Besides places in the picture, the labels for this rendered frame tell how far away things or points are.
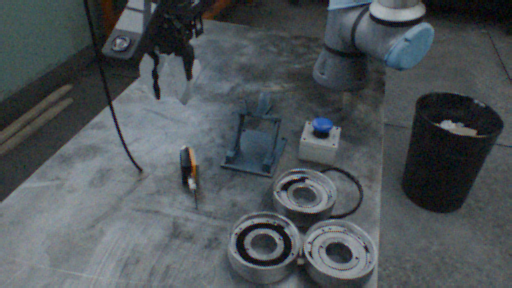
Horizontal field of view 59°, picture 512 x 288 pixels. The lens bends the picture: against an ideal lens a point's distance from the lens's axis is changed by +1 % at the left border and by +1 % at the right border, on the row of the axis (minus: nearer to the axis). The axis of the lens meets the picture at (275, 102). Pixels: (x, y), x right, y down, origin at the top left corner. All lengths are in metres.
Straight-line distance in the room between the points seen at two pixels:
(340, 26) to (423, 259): 1.08
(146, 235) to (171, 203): 0.07
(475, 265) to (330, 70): 1.09
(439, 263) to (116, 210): 1.36
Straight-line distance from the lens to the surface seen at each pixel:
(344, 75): 1.11
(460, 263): 1.92
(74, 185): 0.85
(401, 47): 0.97
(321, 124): 0.85
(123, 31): 0.62
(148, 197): 0.80
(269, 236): 0.70
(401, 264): 1.83
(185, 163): 0.79
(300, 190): 0.78
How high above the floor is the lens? 1.34
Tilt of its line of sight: 31 degrees down
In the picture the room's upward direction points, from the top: 5 degrees clockwise
